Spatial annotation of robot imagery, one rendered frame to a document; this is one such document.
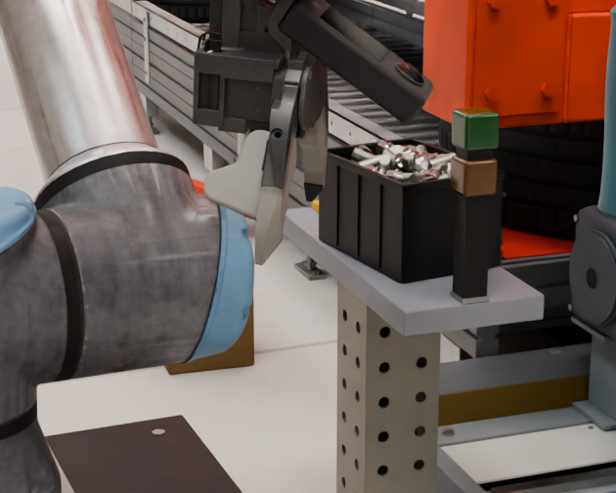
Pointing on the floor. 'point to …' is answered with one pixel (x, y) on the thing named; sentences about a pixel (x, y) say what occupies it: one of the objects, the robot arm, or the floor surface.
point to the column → (384, 403)
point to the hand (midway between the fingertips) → (295, 234)
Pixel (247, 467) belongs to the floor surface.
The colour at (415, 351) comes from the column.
